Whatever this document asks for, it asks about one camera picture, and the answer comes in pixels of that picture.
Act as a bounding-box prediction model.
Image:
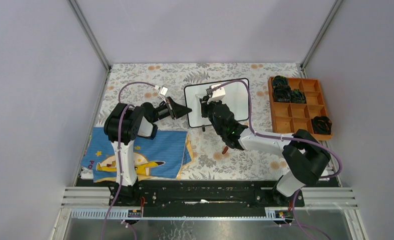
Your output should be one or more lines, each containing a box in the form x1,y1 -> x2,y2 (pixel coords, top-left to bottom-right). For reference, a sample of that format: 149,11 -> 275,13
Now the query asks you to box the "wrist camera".
154,85 -> 168,102
206,83 -> 226,104

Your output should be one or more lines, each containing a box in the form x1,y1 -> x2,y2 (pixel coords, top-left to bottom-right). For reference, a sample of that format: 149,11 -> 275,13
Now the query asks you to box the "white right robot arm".
199,96 -> 331,206

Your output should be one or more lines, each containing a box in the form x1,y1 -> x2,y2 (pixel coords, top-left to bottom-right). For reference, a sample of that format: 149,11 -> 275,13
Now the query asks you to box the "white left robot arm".
103,97 -> 192,206

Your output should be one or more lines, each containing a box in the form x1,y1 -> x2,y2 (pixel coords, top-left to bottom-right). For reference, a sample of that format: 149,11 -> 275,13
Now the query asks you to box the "small whiteboard black frame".
184,78 -> 249,128

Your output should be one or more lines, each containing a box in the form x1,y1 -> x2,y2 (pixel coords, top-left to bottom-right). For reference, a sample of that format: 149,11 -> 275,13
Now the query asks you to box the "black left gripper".
150,95 -> 190,123

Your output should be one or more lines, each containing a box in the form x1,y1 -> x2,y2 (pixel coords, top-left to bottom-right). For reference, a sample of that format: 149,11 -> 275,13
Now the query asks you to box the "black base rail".
108,180 -> 305,218

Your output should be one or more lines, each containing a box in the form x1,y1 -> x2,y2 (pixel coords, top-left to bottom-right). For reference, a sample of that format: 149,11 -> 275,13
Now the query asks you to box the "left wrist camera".
154,85 -> 168,102

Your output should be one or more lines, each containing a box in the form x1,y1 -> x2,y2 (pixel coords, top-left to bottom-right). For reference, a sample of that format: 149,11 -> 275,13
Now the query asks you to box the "black rolled cable bundle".
272,84 -> 292,103
290,89 -> 307,104
271,75 -> 289,88
311,115 -> 333,136

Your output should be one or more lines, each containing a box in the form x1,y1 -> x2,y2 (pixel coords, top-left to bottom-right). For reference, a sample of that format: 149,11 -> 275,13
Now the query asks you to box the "floral patterned table mat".
95,63 -> 298,180

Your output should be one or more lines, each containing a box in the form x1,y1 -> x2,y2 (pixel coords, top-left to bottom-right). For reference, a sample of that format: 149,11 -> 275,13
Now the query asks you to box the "orange compartment tray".
267,76 -> 333,141

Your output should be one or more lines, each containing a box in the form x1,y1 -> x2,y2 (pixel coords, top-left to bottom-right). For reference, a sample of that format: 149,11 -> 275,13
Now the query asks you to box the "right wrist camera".
206,83 -> 226,104

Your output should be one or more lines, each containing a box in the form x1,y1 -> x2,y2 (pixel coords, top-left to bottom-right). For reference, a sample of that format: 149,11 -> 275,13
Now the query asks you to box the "dark red marker cap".
222,146 -> 229,155

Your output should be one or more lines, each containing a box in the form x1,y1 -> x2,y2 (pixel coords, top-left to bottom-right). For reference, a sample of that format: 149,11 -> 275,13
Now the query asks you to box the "blue Pikachu cloth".
80,127 -> 193,183

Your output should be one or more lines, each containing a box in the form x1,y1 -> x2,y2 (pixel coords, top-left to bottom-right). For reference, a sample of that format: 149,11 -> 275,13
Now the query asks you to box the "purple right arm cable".
221,79 -> 343,240

